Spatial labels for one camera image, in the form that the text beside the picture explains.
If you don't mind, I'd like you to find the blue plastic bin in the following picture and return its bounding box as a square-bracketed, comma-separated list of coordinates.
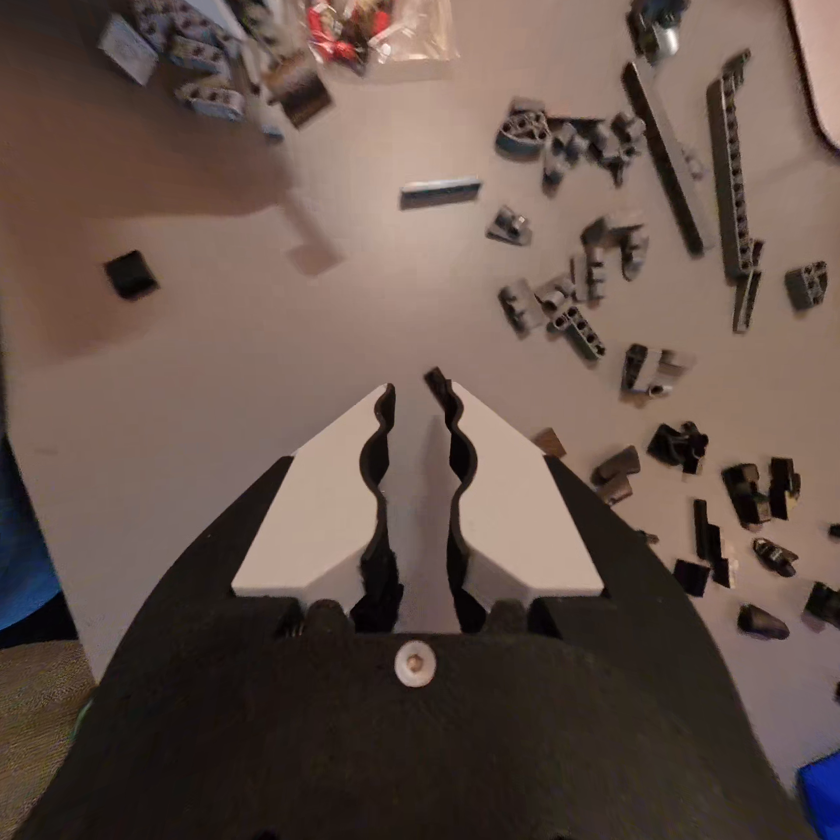
[796, 750, 840, 840]

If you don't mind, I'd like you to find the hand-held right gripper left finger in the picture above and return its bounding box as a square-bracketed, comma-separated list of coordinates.
[230, 382, 404, 634]

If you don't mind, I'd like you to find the grey studded lego plate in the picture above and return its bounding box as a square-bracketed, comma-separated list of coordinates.
[398, 175, 484, 211]

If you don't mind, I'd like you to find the pile of black lego pieces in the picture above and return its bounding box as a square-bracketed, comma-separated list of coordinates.
[589, 420, 840, 643]

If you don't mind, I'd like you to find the dark grey lego frame brick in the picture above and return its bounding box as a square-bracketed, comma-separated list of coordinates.
[784, 260, 830, 312]

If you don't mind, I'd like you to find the long dark grey holed beam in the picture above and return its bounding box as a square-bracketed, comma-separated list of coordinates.
[706, 49, 767, 280]

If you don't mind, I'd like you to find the zip bag of red pins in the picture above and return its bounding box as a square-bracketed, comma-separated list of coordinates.
[304, 0, 462, 74]

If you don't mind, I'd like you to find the lego car chassis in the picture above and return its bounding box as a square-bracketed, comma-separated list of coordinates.
[97, 0, 333, 130]

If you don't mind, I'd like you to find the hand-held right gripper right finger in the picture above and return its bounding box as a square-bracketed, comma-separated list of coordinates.
[438, 379, 606, 634]

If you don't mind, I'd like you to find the light grey flat rounded board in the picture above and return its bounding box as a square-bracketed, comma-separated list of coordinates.
[786, 0, 840, 155]

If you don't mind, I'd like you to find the pile of dark grey pieces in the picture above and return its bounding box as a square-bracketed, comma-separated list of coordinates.
[484, 0, 830, 403]

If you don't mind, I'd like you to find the long dark grey lego plate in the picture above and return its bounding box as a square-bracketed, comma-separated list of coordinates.
[621, 60, 718, 258]

